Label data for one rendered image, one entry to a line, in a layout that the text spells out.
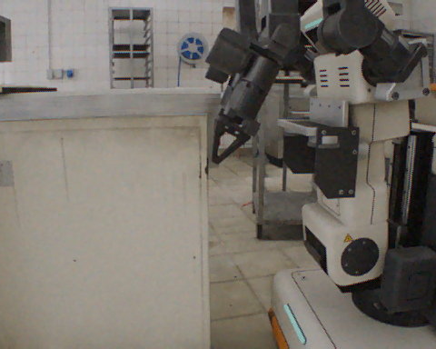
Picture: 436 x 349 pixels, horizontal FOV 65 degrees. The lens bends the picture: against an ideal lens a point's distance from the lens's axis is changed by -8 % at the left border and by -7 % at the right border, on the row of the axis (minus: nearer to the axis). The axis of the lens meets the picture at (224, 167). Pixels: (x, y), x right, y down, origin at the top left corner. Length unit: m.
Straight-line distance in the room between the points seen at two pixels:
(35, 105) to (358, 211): 0.80
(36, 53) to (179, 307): 4.41
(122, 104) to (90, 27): 4.18
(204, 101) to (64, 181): 0.38
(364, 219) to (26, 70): 4.66
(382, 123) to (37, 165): 0.83
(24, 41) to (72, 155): 4.31
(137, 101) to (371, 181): 0.59
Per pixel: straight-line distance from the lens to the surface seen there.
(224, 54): 0.64
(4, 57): 1.50
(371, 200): 0.92
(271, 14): 0.66
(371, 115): 0.91
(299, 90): 4.35
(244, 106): 0.64
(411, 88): 0.77
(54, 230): 0.98
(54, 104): 0.93
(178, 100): 0.88
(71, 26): 5.07
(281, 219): 2.22
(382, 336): 1.07
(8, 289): 1.11
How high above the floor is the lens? 0.89
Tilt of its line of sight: 12 degrees down
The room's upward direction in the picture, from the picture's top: straight up
